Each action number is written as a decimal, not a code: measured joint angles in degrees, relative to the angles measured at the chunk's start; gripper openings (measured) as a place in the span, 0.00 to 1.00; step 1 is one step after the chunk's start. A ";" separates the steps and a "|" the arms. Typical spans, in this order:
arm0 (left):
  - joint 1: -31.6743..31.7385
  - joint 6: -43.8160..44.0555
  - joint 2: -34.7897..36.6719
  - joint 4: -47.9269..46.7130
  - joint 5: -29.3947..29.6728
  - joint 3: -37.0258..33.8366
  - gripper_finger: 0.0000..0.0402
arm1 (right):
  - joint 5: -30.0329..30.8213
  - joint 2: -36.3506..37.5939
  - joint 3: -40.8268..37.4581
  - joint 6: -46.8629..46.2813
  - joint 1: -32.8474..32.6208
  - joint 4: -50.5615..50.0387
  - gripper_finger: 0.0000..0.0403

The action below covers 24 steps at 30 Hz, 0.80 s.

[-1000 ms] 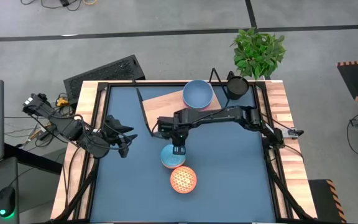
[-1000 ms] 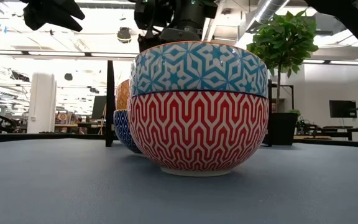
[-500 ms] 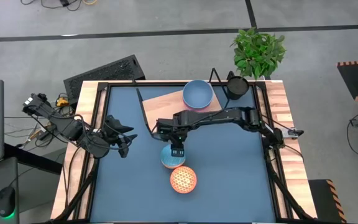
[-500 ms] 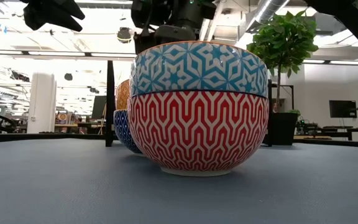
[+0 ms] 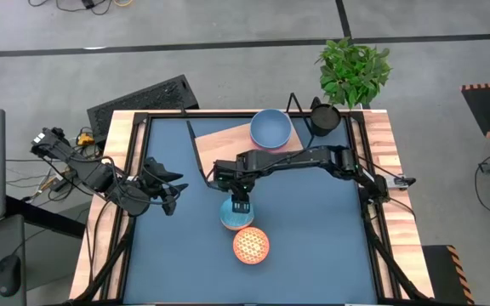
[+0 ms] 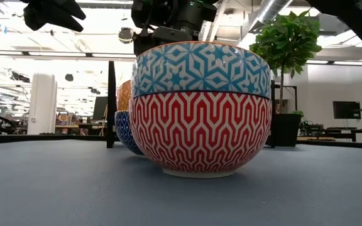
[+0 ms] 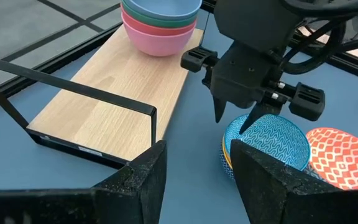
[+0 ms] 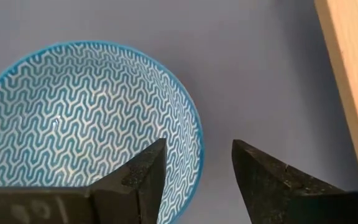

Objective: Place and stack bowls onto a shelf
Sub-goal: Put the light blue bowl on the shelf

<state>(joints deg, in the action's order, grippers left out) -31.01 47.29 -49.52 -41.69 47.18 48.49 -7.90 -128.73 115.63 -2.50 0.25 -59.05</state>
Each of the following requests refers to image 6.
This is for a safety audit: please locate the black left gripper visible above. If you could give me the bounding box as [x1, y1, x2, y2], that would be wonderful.
[23, 0, 87, 33]

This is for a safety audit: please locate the light blue star patterned bowl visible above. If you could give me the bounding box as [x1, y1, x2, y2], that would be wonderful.
[131, 41, 272, 99]

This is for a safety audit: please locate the orange patterned bowl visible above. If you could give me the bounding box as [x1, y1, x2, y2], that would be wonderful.
[116, 80, 133, 111]

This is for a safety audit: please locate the red zigzag patterned bowl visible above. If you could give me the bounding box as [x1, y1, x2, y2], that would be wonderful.
[129, 90, 273, 179]

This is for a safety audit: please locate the dark blue patterned bowl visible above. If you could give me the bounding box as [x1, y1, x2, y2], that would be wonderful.
[114, 109, 144, 156]

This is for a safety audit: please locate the white column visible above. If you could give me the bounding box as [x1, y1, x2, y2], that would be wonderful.
[26, 72, 58, 136]

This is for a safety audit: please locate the colourful box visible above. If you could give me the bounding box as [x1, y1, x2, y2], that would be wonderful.
[57, 113, 70, 126]

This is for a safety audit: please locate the wooden background desk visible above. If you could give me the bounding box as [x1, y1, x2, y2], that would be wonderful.
[54, 124, 108, 136]

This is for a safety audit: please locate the potted green plant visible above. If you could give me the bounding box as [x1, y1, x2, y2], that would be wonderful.
[249, 11, 323, 148]

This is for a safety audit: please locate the small robot with green light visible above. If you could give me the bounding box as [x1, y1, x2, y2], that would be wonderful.
[299, 121, 325, 136]

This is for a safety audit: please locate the blue table mat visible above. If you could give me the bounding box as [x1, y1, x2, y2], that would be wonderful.
[0, 139, 362, 226]

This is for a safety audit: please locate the black desk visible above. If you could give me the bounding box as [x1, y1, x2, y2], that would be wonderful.
[300, 126, 362, 143]

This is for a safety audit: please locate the black ceiling dome camera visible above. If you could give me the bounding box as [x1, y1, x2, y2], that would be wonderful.
[118, 27, 134, 45]

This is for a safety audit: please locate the black wall monitor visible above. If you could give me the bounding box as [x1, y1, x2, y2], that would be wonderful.
[332, 100, 362, 120]

